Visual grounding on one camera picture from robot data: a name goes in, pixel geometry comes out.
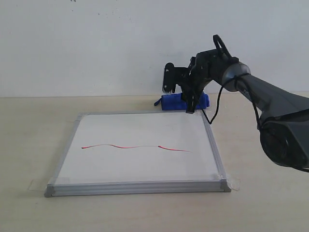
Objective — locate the blue cloth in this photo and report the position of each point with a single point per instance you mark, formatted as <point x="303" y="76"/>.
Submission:
<point x="171" y="102"/>

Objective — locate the dark grey Piper robot arm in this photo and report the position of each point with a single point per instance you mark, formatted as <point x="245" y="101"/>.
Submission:
<point x="283" y="123"/>

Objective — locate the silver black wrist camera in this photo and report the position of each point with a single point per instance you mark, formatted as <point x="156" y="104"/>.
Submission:
<point x="174" y="76"/>

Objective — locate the clear tape strip back left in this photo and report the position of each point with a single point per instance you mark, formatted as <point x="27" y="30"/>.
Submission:
<point x="72" y="120"/>

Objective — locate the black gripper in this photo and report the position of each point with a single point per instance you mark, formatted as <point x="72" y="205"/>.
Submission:
<point x="195" y="77"/>

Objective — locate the clear tape strip front right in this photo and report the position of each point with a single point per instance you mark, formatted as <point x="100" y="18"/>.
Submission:
<point x="233" y="183"/>

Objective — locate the white board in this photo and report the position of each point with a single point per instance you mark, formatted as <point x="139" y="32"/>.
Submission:
<point x="139" y="153"/>

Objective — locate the clear tape strip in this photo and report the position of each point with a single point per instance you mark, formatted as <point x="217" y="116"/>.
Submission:
<point x="233" y="183"/>
<point x="72" y="120"/>
<point x="41" y="184"/>

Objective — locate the clear tape strip front left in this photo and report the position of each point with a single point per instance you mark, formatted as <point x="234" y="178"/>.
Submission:
<point x="41" y="184"/>

